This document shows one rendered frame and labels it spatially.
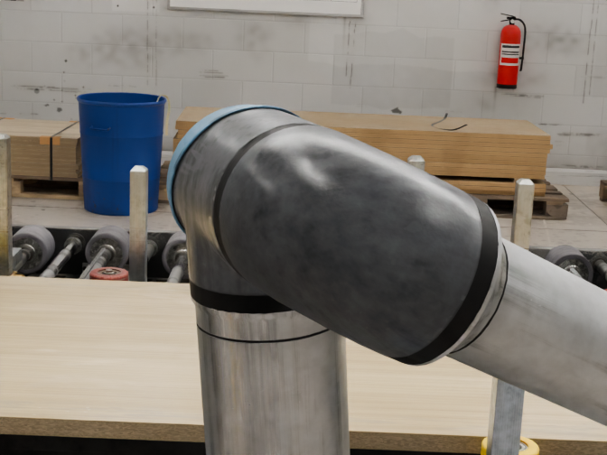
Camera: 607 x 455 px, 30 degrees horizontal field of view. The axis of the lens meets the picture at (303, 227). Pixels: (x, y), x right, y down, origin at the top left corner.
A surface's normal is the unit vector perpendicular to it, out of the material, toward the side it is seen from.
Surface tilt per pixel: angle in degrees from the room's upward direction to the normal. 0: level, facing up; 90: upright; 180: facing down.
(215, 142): 50
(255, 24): 90
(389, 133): 90
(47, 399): 0
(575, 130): 90
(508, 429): 90
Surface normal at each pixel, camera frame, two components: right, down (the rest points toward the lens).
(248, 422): -0.32, 0.26
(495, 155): 0.01, 0.23
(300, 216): -0.43, -0.12
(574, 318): 0.51, -0.10
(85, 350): 0.04, -0.97
